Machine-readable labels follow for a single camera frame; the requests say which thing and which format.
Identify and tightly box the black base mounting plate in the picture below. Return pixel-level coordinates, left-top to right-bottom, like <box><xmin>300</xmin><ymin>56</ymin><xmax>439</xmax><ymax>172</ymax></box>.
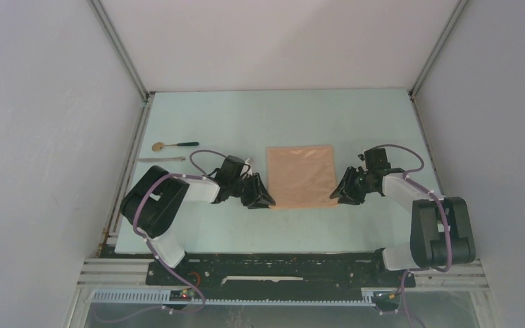
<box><xmin>146</xmin><ymin>251</ymin><xmax>416</xmax><ymax>301</ymax></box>

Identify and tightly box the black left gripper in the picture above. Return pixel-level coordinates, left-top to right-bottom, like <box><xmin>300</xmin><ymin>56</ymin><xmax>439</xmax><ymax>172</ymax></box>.
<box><xmin>229</xmin><ymin>173</ymin><xmax>275</xmax><ymax>210</ymax></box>

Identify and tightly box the peach cloth napkin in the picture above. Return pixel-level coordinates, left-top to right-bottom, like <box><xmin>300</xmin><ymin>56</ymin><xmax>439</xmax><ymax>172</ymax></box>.
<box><xmin>267</xmin><ymin>146</ymin><xmax>338</xmax><ymax>210</ymax></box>

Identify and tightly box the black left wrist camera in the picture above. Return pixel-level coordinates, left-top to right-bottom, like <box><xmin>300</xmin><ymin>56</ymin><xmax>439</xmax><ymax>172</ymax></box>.
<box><xmin>215</xmin><ymin>155</ymin><xmax>251</xmax><ymax>182</ymax></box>

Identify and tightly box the aluminium frame rail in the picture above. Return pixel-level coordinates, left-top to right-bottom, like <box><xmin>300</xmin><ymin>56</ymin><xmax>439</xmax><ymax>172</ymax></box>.
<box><xmin>77</xmin><ymin>258</ymin><xmax>152</xmax><ymax>288</ymax></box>

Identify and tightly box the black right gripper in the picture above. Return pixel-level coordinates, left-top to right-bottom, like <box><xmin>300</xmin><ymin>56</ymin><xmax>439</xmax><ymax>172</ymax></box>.
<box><xmin>330</xmin><ymin>165</ymin><xmax>375</xmax><ymax>206</ymax></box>

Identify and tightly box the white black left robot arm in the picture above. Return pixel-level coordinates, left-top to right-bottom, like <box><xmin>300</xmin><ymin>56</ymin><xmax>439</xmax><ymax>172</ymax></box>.
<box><xmin>120</xmin><ymin>165</ymin><xmax>276</xmax><ymax>285</ymax></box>

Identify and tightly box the silver table knife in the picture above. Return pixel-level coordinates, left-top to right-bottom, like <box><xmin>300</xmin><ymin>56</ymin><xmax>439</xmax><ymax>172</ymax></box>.
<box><xmin>137</xmin><ymin>156</ymin><xmax>186</xmax><ymax>163</ymax></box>

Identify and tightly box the white toothed cable duct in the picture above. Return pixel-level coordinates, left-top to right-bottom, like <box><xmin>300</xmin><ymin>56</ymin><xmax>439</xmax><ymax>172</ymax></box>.
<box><xmin>90</xmin><ymin>288</ymin><xmax>374</xmax><ymax>306</ymax></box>

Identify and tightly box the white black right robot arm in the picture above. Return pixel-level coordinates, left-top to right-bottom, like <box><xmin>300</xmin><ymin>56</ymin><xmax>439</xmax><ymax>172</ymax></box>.
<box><xmin>330</xmin><ymin>167</ymin><xmax>476</xmax><ymax>286</ymax></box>

